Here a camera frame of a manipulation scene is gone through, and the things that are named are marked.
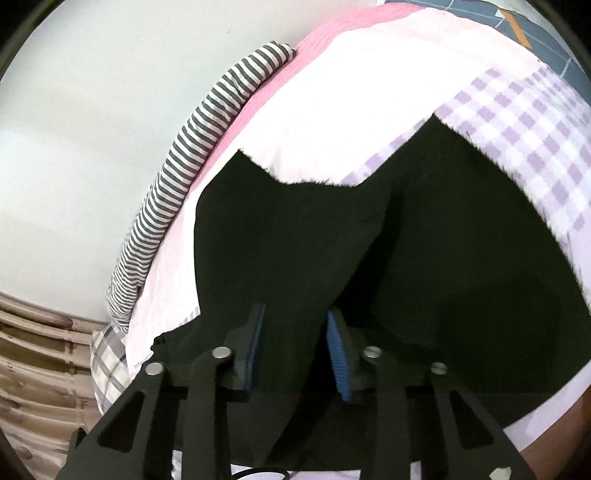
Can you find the black cable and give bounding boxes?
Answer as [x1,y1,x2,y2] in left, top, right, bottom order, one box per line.
[231,467,291,480]

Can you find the pink purple checked bed sheet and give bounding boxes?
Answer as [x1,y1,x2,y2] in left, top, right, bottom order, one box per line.
[124,2,591,480]

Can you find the wooden headboard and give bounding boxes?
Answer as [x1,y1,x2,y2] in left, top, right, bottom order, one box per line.
[0,293,109,472]

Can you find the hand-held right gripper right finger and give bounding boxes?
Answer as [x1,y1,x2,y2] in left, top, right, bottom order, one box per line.
[325,308,536,480]

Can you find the plaid pillow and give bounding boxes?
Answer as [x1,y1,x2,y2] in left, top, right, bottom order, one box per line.
[90,323,139,414]

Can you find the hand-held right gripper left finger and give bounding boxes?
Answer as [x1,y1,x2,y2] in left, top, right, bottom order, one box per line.
[58,302,269,480]

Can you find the black pants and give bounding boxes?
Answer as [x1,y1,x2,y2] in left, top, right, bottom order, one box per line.
[152,113,591,472]

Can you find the grey white striped blanket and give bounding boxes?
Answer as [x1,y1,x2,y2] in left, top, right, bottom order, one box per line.
[106,41,297,333]

